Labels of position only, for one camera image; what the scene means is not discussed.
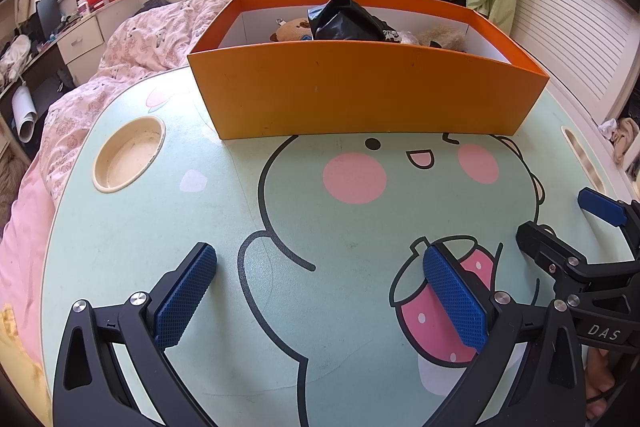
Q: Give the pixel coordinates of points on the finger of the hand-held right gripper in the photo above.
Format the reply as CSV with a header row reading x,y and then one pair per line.
x,y
540,242
600,204

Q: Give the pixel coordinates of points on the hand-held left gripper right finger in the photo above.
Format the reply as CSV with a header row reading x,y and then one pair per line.
x,y
455,302

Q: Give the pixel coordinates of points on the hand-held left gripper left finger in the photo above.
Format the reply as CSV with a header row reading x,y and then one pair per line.
x,y
185,297

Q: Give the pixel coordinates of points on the beige furry slipper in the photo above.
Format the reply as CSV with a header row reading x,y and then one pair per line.
x,y
445,38

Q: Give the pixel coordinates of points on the orange cardboard box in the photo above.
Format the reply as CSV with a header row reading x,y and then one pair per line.
x,y
350,92

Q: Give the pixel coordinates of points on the brown plush toy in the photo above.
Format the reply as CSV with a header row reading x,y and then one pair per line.
x,y
292,29

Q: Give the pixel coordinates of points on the beige cloth pile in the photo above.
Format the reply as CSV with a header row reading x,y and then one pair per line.
x,y
625,139

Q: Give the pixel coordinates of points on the pink bed sheet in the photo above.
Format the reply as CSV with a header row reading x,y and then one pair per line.
x,y
25,232

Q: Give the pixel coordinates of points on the white slatted panel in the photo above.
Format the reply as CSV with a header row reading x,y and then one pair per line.
x,y
565,32

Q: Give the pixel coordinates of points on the yellow cloth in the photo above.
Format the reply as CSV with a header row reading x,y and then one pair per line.
x,y
15,347

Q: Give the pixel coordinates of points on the rolled white paper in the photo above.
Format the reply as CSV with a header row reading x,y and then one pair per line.
x,y
24,112

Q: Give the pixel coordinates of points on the pink floral quilt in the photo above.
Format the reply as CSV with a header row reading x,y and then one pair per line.
x,y
150,37

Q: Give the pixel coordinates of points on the dark wooden desk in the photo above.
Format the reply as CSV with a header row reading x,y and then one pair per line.
x,y
45,57

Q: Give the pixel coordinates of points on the white drawer cabinet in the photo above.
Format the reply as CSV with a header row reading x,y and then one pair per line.
x,y
80,39

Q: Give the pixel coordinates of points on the white crumpled cloth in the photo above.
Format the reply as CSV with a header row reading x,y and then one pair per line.
x,y
12,52

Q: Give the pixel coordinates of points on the black monitor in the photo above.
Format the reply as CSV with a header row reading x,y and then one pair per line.
x,y
47,14

